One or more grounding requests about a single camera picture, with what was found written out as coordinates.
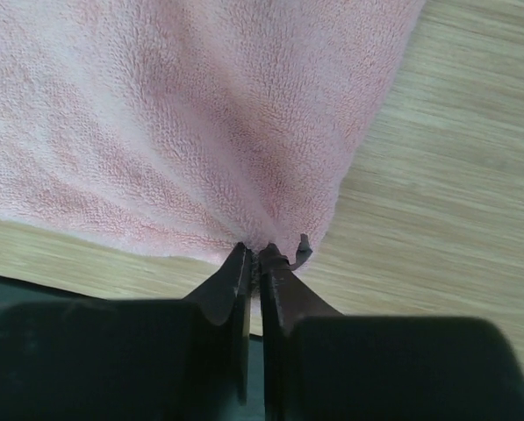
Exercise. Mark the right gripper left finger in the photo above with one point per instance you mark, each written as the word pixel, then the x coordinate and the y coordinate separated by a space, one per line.
pixel 156 359

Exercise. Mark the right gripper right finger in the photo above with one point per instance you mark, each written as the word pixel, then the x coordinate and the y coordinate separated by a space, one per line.
pixel 320 364

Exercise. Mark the long pink towel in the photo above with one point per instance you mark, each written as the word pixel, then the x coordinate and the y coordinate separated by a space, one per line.
pixel 181 128

